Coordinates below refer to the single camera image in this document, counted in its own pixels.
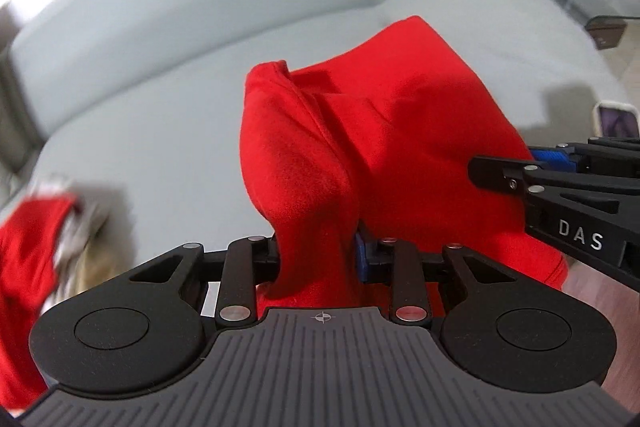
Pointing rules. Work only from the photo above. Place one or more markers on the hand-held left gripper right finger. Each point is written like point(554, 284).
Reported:
point(360, 257)

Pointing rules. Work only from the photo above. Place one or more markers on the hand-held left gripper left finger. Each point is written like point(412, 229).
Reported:
point(240, 277)

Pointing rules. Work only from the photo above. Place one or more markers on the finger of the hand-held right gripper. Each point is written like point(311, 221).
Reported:
point(495, 169)
point(552, 157)

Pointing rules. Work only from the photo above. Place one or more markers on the red cartoon print t-shirt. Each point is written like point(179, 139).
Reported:
point(300, 157)

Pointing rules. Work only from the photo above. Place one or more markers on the smartphone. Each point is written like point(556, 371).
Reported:
point(617, 122)

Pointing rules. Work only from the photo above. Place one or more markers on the small brown box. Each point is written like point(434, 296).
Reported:
point(606, 34)

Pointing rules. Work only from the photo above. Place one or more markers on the khaki garment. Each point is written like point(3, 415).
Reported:
point(95, 267)

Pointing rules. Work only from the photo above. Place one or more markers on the white satin garment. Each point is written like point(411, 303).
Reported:
point(82, 227)

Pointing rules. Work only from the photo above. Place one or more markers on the red knit sweater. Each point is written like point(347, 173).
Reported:
point(25, 257)

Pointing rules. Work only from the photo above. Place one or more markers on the light grey sofa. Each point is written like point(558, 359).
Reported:
point(150, 32)

